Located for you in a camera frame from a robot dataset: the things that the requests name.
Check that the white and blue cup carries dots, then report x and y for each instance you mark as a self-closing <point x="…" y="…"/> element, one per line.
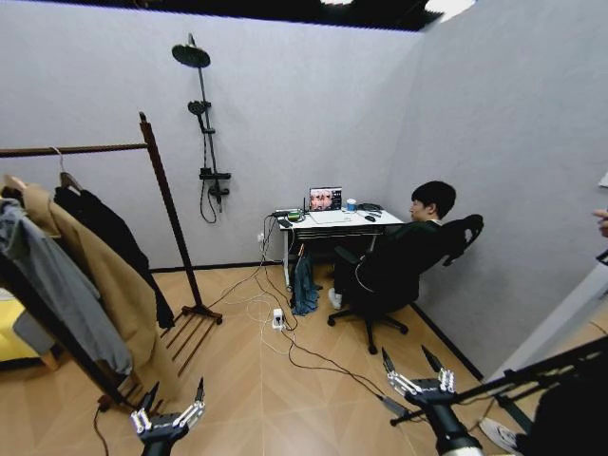
<point x="351" y="205"/>

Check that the black office chair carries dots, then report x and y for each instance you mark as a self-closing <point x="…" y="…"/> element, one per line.
<point x="366" y="316"/>

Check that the grey cushion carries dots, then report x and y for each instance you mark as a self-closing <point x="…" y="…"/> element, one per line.
<point x="33" y="332"/>

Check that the grey power adapter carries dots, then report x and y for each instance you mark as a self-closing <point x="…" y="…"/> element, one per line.
<point x="394" y="406"/>

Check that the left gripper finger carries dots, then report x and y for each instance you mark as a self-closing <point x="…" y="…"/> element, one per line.
<point x="141" y="420"/>
<point x="192" y="411"/>

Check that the black hanging garment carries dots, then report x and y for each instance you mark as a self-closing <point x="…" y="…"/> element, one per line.
<point x="119" y="237"/>

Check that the green box with antenna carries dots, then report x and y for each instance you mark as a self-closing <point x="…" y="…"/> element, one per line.
<point x="295" y="216"/>

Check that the tan long coat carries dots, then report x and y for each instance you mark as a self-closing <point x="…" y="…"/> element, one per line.
<point x="109" y="280"/>

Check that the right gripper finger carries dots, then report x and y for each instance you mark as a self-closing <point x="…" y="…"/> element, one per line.
<point x="445" y="379"/>
<point x="399" y="381"/>

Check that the blue jeans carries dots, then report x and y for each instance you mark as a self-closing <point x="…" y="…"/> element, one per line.
<point x="304" y="285"/>

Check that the black boom pole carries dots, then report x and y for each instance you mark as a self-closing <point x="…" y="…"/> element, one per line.
<point x="522" y="375"/>

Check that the white power strip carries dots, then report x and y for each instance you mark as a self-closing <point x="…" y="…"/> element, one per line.
<point x="278" y="319"/>

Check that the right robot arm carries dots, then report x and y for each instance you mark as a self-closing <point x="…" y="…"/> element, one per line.
<point x="458" y="444"/>

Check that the yellow upholstered bench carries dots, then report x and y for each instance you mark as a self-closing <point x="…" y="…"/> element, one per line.
<point x="14" y="328"/>

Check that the wooden hanger with metal hook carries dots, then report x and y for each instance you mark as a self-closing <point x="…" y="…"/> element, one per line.
<point x="66" y="179"/>

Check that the white office desk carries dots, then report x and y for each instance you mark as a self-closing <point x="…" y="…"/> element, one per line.
<point x="342" y="225"/>

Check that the dark wooden clothes rack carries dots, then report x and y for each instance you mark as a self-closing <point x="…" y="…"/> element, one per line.
<point x="166" y="199"/>

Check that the white paper sheet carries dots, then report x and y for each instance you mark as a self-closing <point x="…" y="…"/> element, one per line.
<point x="603" y="180"/>

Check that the person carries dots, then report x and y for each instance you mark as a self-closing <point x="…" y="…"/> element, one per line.
<point x="399" y="256"/>
<point x="565" y="418"/>

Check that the black phone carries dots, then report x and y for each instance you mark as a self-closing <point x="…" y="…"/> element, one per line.
<point x="284" y="222"/>

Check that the black hand shower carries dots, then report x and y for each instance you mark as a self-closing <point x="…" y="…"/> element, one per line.
<point x="197" y="109"/>

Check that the black shower column pipe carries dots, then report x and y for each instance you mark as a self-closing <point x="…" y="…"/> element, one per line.
<point x="208" y="142"/>

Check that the open laptop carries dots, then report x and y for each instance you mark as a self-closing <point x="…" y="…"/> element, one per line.
<point x="326" y="202"/>

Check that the grey garment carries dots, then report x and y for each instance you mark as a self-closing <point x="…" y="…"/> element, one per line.
<point x="57" y="290"/>

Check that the black rain shower head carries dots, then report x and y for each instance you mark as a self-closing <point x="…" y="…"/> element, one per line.
<point x="191" y="54"/>

